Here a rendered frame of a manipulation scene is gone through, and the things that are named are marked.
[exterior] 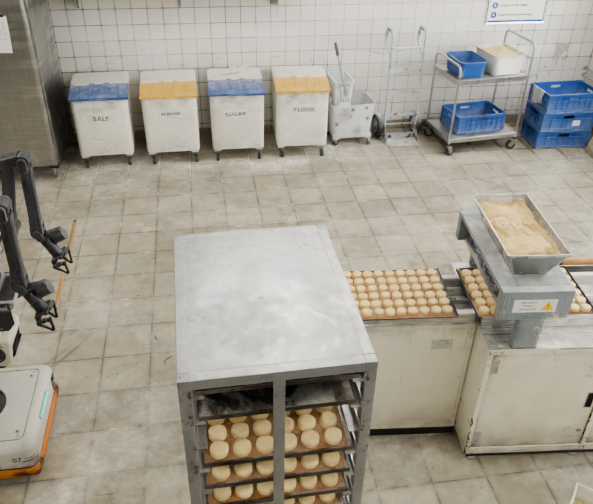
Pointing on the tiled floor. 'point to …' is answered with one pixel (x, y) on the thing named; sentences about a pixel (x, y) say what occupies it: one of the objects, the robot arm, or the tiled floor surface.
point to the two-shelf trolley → (492, 102)
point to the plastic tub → (590, 496)
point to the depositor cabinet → (549, 388)
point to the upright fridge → (11, 88)
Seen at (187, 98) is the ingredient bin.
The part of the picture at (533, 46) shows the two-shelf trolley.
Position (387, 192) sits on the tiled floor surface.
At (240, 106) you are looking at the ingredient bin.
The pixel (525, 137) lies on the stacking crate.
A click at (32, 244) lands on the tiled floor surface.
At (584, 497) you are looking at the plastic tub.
